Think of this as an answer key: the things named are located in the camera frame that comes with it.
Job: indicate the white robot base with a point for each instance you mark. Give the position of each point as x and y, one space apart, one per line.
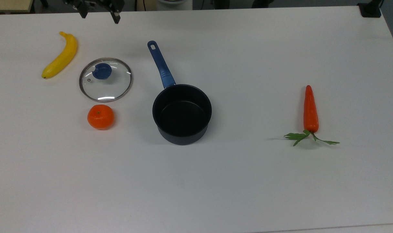
175 4

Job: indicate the orange mandarin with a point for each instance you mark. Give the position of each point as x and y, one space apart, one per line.
100 117

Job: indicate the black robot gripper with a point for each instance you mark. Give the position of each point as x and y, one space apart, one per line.
96 2

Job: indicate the black table clamp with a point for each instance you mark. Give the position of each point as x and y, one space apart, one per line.
370 10

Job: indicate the light wooden table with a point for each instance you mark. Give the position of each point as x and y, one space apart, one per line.
8 5

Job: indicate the yellow banana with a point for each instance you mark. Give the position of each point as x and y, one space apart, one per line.
63 58

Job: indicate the glass lid with blue knob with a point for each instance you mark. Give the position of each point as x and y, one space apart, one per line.
105 87

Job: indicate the orange carrot with green leaves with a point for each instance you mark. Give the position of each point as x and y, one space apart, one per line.
310 113

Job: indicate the dark blue saucepan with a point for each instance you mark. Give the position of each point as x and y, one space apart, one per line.
182 116

